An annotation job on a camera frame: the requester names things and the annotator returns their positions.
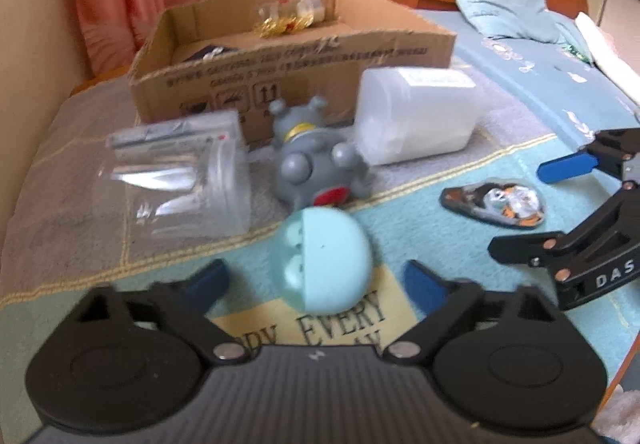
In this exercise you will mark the grey cartoon toy figure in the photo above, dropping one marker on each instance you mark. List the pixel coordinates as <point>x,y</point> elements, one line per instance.
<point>305,163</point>

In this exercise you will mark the clear bottle of golden capsules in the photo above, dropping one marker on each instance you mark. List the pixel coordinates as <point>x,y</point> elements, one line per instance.
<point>280,21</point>

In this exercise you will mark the light blue egg-shaped case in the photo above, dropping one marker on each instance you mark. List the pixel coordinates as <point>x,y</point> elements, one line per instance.
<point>330,259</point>

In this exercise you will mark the black digital timer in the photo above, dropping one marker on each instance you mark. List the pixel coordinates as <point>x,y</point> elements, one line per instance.
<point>202,54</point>

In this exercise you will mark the white plastic bottle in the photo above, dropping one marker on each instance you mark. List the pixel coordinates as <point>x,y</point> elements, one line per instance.
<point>420,123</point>

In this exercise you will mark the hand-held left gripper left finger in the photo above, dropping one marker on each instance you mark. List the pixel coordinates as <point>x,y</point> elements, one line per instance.
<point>207,276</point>

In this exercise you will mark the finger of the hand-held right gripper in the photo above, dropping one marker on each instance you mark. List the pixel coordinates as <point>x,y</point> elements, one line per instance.
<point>520,248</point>
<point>565,167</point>

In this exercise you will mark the blue floral bed sheet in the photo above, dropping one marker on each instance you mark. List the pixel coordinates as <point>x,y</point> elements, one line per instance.
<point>540,78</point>

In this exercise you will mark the clear plastic jar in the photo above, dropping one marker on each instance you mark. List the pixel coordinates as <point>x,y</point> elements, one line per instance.
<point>200,173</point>

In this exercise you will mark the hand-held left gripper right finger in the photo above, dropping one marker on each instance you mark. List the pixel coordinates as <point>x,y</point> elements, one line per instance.
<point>425,283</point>

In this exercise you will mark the white cloth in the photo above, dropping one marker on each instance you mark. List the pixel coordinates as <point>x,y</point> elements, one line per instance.
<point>615,53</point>

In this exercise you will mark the brown cardboard box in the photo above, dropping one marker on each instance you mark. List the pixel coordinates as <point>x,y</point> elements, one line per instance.
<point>310,58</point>

